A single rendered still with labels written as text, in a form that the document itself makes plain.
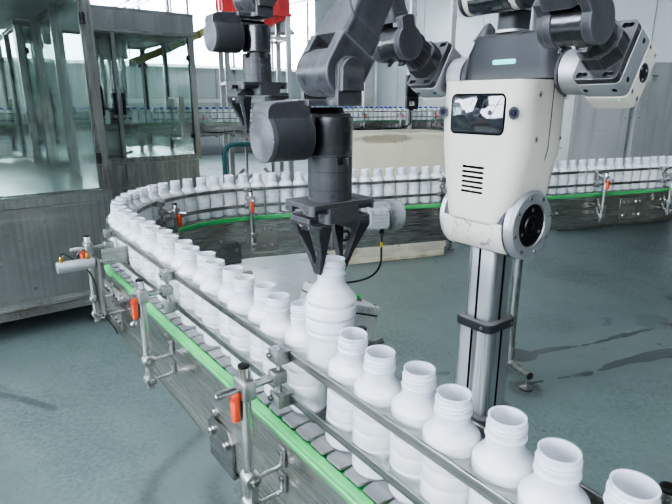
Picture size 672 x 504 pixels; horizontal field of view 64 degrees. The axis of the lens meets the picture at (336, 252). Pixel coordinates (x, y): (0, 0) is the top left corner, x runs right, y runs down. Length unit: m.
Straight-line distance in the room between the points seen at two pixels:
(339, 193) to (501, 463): 0.35
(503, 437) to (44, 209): 3.42
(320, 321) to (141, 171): 5.20
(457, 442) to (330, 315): 0.23
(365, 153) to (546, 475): 4.37
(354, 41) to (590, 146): 6.19
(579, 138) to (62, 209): 5.25
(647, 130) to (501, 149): 6.20
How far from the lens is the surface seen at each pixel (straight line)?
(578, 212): 3.01
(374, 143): 4.80
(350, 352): 0.68
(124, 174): 5.79
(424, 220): 2.50
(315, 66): 0.66
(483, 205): 1.23
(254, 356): 0.90
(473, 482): 0.56
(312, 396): 0.81
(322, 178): 0.66
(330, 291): 0.70
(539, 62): 1.24
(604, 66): 1.13
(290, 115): 0.63
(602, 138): 6.89
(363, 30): 0.68
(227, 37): 1.08
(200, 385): 1.09
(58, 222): 3.76
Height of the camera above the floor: 1.45
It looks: 16 degrees down
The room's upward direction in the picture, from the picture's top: straight up
